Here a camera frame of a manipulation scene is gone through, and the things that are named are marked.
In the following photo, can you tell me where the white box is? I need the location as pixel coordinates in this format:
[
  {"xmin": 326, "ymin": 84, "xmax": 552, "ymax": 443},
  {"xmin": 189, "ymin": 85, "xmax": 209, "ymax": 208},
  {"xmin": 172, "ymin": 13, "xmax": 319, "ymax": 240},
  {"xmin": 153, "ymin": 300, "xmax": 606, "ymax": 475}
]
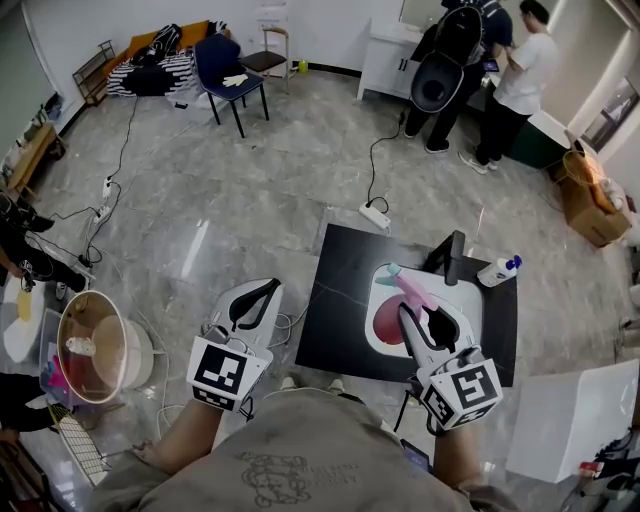
[{"xmin": 504, "ymin": 358, "xmax": 640, "ymax": 485}]

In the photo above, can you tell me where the blue chair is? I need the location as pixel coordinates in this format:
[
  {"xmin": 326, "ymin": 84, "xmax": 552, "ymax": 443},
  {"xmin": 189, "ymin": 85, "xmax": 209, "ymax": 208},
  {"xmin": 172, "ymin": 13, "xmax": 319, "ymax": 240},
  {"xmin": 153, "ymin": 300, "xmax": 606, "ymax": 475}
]
[{"xmin": 193, "ymin": 33, "xmax": 271, "ymax": 139}]

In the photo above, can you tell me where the white spotted bottle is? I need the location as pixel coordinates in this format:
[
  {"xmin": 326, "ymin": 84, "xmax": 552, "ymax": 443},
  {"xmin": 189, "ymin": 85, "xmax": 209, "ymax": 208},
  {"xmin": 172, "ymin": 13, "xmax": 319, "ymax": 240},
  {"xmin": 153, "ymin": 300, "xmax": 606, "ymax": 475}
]
[{"xmin": 65, "ymin": 336, "xmax": 97, "ymax": 357}]

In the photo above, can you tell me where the wooden chair with dark seat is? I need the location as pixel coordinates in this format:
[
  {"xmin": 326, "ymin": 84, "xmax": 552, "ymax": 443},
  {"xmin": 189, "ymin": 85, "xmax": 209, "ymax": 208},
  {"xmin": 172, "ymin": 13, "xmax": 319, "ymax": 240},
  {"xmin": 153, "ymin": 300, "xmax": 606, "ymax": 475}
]
[{"xmin": 240, "ymin": 26, "xmax": 292, "ymax": 95}]

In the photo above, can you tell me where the white bottle with blue cap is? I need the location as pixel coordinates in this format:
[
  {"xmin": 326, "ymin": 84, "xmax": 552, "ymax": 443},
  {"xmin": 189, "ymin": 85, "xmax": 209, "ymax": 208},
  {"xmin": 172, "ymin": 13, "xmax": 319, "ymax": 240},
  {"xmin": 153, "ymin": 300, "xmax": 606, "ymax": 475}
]
[{"xmin": 476, "ymin": 254, "xmax": 524, "ymax": 289}]

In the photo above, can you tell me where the person's grey shirt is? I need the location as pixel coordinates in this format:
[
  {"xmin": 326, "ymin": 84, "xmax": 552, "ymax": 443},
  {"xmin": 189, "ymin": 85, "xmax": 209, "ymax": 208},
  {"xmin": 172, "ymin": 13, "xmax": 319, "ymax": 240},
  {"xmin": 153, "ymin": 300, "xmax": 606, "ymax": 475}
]
[{"xmin": 88, "ymin": 388, "xmax": 516, "ymax": 512}]

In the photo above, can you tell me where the person's right forearm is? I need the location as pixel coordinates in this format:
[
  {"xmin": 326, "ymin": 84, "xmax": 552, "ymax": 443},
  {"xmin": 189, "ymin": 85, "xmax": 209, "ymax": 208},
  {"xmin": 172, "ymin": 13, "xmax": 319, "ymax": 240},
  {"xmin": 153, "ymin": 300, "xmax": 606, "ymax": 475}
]
[{"xmin": 432, "ymin": 424, "xmax": 490, "ymax": 494}]

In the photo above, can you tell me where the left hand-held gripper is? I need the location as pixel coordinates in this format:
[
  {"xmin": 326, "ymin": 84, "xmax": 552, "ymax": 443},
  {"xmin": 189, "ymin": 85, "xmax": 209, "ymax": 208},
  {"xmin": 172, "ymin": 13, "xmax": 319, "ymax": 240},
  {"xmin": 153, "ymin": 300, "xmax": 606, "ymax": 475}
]
[{"xmin": 187, "ymin": 278, "xmax": 284, "ymax": 414}]

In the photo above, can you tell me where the black and white striped blanket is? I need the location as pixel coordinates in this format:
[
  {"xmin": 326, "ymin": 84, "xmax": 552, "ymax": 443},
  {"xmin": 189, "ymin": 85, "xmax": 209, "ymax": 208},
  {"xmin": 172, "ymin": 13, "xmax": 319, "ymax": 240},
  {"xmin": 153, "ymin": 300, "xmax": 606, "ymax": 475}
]
[{"xmin": 106, "ymin": 48, "xmax": 202, "ymax": 98}]

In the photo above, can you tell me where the pink spray bottle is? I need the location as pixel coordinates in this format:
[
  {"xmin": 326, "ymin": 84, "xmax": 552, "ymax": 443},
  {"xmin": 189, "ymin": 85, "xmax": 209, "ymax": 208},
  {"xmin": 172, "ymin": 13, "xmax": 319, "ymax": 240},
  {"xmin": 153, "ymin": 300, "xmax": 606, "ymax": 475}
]
[{"xmin": 372, "ymin": 262, "xmax": 436, "ymax": 349}]

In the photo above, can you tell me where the person's left forearm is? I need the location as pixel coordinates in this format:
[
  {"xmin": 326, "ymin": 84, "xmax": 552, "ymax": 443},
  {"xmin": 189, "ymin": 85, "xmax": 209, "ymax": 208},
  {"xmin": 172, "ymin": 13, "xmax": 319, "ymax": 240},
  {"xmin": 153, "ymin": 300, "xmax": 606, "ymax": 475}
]
[{"xmin": 132, "ymin": 398, "xmax": 237, "ymax": 476}]

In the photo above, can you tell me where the dark phone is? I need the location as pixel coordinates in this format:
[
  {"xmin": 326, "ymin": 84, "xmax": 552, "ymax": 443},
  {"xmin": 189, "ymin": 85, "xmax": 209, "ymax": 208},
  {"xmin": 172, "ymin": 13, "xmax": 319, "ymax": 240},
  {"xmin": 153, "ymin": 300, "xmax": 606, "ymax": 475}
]
[{"xmin": 399, "ymin": 438, "xmax": 432, "ymax": 474}]

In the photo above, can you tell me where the white wire grid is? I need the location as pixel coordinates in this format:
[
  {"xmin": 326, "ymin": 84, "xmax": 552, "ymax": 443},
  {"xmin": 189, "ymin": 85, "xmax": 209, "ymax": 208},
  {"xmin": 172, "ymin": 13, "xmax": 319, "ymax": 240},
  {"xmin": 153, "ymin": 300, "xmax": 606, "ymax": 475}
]
[{"xmin": 51, "ymin": 413, "xmax": 109, "ymax": 487}]

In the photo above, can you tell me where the cardboard box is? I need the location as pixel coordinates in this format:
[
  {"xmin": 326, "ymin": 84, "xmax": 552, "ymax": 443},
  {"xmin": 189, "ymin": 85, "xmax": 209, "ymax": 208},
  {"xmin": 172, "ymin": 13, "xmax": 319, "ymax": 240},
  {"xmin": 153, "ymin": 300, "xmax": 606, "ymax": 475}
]
[{"xmin": 548, "ymin": 149, "xmax": 632, "ymax": 249}]

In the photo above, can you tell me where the dark green cabinet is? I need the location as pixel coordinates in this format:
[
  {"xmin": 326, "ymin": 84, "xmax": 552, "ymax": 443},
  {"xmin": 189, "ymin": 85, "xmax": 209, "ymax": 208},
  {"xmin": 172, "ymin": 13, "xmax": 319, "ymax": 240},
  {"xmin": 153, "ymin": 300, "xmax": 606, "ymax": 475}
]
[{"xmin": 508, "ymin": 112, "xmax": 572, "ymax": 171}]

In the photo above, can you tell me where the round white bin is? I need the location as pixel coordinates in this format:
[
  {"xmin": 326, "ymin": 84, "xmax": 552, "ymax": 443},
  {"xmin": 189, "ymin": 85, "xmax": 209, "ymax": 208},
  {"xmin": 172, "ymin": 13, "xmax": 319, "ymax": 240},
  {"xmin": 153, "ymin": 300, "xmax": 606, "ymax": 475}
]
[{"xmin": 55, "ymin": 289, "xmax": 156, "ymax": 405}]

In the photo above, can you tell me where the wooden bench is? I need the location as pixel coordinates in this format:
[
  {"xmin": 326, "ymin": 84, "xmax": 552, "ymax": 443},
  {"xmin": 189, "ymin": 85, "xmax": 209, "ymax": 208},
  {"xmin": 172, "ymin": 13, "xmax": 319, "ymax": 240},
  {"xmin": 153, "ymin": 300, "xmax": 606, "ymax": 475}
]
[{"xmin": 6, "ymin": 122, "xmax": 67, "ymax": 201}]

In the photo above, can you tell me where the black power cable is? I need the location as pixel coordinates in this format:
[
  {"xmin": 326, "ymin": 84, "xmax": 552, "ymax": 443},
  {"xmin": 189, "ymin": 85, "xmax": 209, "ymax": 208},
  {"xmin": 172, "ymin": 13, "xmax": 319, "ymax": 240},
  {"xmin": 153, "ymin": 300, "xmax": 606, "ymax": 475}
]
[{"xmin": 366, "ymin": 110, "xmax": 407, "ymax": 211}]

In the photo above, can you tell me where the black bag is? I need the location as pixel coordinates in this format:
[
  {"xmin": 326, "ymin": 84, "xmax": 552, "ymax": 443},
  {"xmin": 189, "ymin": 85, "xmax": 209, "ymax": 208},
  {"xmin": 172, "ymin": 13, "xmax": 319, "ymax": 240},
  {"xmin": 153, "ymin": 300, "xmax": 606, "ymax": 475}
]
[{"xmin": 131, "ymin": 22, "xmax": 183, "ymax": 65}]

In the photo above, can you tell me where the white cabinet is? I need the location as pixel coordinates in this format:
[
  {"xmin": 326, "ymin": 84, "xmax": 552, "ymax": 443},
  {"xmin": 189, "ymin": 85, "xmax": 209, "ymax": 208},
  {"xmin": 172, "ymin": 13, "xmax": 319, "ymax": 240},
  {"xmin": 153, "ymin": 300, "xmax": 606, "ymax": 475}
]
[{"xmin": 356, "ymin": 17, "xmax": 437, "ymax": 101}]

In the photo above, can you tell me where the white sink basin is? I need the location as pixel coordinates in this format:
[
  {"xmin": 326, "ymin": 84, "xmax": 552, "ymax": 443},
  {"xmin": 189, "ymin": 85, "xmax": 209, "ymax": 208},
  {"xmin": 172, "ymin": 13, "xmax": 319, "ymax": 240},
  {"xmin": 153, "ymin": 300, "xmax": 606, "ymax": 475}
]
[{"xmin": 364, "ymin": 263, "xmax": 484, "ymax": 359}]

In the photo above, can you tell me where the metal wire rack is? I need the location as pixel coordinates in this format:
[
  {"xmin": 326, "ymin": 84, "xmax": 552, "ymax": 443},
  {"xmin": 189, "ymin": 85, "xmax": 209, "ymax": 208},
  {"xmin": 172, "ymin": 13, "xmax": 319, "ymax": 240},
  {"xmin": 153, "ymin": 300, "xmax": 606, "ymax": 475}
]
[{"xmin": 72, "ymin": 39, "xmax": 118, "ymax": 108}]

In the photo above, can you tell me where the orange sofa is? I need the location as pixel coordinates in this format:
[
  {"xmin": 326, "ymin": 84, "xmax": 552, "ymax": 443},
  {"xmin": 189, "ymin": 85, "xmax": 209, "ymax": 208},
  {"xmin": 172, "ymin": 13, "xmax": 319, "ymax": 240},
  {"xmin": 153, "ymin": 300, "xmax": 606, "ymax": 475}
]
[{"xmin": 103, "ymin": 19, "xmax": 232, "ymax": 99}]

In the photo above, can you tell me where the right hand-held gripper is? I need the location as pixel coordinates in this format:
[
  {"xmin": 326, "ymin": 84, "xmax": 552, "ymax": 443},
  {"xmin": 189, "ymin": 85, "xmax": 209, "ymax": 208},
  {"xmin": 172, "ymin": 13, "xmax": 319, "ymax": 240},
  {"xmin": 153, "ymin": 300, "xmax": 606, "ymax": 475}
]
[{"xmin": 398, "ymin": 303, "xmax": 504, "ymax": 434}]

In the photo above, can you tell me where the black sink counter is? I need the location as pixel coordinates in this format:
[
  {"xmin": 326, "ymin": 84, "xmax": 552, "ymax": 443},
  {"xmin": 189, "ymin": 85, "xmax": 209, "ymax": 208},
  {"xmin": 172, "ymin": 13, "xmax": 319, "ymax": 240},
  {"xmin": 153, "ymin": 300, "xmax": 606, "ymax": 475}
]
[{"xmin": 294, "ymin": 223, "xmax": 519, "ymax": 389}]

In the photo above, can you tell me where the white cable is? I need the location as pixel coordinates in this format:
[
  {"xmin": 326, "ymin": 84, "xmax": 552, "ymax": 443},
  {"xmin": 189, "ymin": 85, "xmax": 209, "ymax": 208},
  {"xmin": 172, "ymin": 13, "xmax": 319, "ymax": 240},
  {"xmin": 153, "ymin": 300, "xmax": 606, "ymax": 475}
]
[{"xmin": 264, "ymin": 299, "xmax": 314, "ymax": 349}]

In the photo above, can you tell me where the yellow hoop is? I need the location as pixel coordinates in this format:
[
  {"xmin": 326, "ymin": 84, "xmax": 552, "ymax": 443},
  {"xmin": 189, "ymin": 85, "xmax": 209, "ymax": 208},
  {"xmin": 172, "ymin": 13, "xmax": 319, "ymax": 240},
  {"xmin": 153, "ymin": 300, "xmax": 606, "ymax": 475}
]
[{"xmin": 560, "ymin": 149, "xmax": 604, "ymax": 187}]

